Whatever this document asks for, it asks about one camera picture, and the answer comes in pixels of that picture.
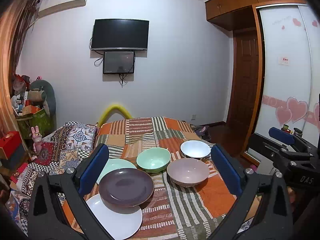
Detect patterned geometric quilt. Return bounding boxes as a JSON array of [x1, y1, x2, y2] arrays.
[[5, 121, 98, 234]]

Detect dark purple plate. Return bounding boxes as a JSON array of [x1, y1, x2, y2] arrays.
[[99, 168, 155, 207]]

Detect white plate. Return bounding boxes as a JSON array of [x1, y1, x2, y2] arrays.
[[86, 194, 143, 239]]

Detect brown wooden wardrobe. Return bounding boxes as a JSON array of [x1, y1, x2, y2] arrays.
[[205, 0, 304, 167]]

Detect orange brown curtain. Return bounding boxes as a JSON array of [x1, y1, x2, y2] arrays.
[[1, 0, 38, 137]]

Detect white air conditioner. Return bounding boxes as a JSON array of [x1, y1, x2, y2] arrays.
[[38, 0, 87, 18]]

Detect white sliding door hearts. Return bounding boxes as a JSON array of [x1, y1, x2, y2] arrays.
[[255, 4, 319, 145]]

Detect small black wall monitor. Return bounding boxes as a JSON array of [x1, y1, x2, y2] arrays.
[[103, 51, 135, 75]]

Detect yellow foam arch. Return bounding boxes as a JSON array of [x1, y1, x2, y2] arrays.
[[98, 103, 133, 128]]

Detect mint green bowl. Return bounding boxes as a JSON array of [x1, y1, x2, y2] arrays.
[[136, 147, 171, 173]]

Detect white bowl brown dots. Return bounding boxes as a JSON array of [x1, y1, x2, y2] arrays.
[[180, 140, 210, 159]]

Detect mint green plate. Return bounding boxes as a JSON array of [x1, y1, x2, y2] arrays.
[[97, 158, 136, 184]]

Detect red box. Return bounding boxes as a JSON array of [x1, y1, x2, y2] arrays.
[[0, 131, 22, 160]]

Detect pink beige bowl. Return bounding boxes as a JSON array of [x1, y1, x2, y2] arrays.
[[167, 158, 209, 187]]

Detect pink rabbit toy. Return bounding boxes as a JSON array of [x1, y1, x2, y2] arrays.
[[31, 126, 42, 157]]

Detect black wall television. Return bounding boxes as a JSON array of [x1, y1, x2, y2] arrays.
[[91, 18, 149, 50]]

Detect green gift bag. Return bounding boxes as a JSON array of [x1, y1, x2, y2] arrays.
[[17, 109, 54, 139]]

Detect orange patchwork striped blanket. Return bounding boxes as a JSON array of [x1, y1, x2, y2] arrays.
[[59, 117, 236, 239]]

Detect grey plush toy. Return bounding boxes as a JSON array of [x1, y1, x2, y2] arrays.
[[27, 80, 56, 117]]

